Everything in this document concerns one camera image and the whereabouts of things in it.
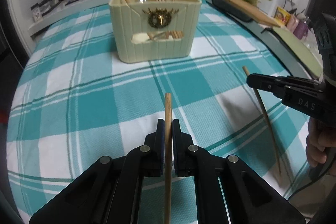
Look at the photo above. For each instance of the spice jar rack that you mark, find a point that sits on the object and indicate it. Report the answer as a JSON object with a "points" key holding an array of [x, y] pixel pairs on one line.
{"points": [[42, 8]]}

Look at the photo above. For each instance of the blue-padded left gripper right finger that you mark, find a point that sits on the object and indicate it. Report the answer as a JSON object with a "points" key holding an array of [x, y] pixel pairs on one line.
{"points": [[181, 142]]}

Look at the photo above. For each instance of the wooden cutting board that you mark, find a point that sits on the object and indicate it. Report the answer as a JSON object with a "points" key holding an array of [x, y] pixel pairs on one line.
{"points": [[245, 12]]}

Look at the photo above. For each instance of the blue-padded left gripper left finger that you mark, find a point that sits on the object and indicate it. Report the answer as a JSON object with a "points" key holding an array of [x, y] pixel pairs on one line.
{"points": [[154, 158]]}

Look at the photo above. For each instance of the person's right hand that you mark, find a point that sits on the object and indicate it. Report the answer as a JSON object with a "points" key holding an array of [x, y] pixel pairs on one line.
{"points": [[321, 137]]}

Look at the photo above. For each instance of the cream utensil holder box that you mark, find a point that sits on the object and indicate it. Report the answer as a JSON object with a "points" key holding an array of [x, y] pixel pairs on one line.
{"points": [[154, 30]]}

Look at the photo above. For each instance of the green cutting board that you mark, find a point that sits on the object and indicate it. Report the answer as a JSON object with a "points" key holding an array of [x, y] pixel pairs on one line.
{"points": [[296, 58]]}

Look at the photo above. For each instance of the yellow packet box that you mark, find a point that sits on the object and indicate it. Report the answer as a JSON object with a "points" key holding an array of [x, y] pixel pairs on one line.
{"points": [[281, 16]]}

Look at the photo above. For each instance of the teal white checkered tablecloth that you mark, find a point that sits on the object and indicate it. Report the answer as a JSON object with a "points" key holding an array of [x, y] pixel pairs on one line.
{"points": [[76, 102]]}

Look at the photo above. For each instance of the wooden chopstick short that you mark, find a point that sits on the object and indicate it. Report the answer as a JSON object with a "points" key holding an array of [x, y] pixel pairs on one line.
{"points": [[168, 157]]}

